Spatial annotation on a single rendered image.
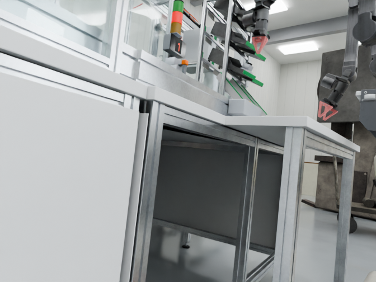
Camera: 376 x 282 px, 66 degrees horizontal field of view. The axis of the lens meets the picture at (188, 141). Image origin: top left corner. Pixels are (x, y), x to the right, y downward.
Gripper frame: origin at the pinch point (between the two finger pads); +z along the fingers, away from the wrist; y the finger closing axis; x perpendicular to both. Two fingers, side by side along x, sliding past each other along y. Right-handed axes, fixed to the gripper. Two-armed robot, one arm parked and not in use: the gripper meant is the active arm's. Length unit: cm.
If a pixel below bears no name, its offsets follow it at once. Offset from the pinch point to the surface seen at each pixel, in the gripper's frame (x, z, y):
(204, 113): 7, 39, 57
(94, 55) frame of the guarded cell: 3, 35, 93
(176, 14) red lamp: -30.8, -10.0, 25.9
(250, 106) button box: 6.1, 29.2, 17.3
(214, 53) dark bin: -33.8, -8.4, -19.1
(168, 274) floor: -46, 125, -21
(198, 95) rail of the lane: -1, 32, 48
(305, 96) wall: -174, -225, -1081
